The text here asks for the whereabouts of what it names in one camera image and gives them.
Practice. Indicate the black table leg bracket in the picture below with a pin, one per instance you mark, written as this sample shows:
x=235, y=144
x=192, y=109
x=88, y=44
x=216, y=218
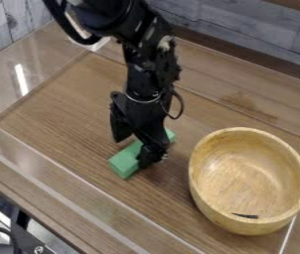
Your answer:
x=29, y=244

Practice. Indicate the clear acrylic corner bracket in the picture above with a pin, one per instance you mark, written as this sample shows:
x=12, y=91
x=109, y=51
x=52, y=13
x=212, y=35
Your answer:
x=88, y=40

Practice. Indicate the clear acrylic tray wall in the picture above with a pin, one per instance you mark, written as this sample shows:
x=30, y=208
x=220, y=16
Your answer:
x=97, y=223

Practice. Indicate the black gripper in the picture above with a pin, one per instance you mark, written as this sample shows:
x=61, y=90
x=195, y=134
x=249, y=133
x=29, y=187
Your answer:
x=132, y=116

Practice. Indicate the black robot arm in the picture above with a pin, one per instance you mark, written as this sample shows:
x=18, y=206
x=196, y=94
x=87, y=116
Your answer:
x=145, y=35

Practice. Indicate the green rectangular block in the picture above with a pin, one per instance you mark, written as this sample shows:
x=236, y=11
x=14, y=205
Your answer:
x=124, y=162

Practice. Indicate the wooden bowl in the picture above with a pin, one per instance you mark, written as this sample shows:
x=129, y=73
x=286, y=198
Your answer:
x=245, y=180

